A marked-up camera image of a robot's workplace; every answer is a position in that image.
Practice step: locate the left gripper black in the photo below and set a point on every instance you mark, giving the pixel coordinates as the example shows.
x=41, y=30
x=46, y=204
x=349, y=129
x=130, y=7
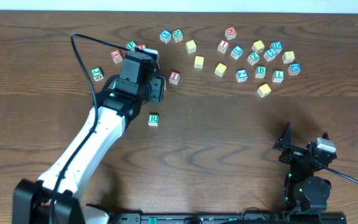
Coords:
x=159, y=89

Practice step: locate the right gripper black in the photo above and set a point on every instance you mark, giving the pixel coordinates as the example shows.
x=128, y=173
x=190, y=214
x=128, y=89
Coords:
x=295, y=149

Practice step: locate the green R block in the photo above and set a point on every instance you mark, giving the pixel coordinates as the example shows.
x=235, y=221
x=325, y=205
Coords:
x=153, y=120

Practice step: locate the green B block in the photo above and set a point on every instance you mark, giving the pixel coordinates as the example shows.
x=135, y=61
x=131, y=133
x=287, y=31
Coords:
x=260, y=71

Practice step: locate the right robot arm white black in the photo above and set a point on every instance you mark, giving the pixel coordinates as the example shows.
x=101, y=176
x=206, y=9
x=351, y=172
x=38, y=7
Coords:
x=303, y=191

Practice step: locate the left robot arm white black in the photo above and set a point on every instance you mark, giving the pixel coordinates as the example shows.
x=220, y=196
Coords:
x=55, y=196

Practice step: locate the red I block centre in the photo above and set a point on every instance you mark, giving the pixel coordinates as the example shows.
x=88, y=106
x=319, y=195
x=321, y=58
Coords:
x=174, y=77

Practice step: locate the red i block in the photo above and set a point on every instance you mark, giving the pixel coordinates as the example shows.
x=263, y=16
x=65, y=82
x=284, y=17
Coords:
x=223, y=46
x=174, y=77

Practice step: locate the red Y block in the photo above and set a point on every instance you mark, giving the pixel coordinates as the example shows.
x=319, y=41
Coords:
x=142, y=46

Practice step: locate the green F block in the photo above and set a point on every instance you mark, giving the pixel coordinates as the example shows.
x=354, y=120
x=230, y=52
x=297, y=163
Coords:
x=131, y=45

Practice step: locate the red E block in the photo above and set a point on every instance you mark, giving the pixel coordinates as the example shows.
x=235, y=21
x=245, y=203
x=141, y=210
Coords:
x=116, y=56

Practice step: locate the yellow S block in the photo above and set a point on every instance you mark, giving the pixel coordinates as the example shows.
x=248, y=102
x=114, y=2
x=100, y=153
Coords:
x=199, y=61

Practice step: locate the yellow K block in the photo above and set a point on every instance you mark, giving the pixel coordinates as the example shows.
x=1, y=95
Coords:
x=264, y=90

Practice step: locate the blue X block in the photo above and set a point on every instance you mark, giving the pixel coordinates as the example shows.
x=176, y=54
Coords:
x=165, y=36

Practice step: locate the yellow C block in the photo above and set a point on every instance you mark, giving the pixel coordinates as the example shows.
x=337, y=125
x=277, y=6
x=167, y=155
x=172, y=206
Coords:
x=191, y=46

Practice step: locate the green N block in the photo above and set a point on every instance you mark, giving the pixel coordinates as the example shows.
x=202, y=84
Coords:
x=177, y=35

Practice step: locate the green J block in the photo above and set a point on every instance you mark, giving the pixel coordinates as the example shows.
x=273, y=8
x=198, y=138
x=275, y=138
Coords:
x=97, y=74

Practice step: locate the green L block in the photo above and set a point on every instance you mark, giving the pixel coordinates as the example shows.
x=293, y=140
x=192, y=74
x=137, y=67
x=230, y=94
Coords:
x=278, y=76

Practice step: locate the blue D block right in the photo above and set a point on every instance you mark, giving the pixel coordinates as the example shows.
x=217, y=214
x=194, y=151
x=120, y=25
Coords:
x=294, y=69

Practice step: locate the blue d block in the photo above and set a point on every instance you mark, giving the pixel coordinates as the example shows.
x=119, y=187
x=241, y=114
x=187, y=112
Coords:
x=294, y=69
x=276, y=46

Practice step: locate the blue 2 block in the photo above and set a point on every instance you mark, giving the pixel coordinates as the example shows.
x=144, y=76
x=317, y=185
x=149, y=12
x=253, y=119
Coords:
x=241, y=75

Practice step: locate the red I block right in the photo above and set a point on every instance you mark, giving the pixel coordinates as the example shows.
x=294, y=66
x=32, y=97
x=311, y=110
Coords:
x=223, y=46

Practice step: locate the yellow 8 block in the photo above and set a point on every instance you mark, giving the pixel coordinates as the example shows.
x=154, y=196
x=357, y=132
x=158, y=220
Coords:
x=288, y=57

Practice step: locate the blue 5 block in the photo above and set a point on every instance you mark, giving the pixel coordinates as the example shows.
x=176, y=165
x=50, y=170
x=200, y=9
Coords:
x=270, y=54

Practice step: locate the green Z block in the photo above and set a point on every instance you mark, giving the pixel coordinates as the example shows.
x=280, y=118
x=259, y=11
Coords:
x=253, y=58

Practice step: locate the blue L block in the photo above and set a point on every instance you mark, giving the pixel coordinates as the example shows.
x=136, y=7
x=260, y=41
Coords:
x=236, y=52

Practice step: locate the red H block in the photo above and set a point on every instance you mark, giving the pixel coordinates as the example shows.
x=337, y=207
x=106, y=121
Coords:
x=230, y=33

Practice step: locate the blue D block upper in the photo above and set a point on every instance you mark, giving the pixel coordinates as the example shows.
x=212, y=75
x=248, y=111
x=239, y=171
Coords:
x=276, y=46

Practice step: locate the yellow block top right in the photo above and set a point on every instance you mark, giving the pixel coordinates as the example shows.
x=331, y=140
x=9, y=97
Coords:
x=258, y=46

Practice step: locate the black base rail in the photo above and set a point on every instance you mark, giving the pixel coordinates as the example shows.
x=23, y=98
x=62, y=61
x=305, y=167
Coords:
x=248, y=217

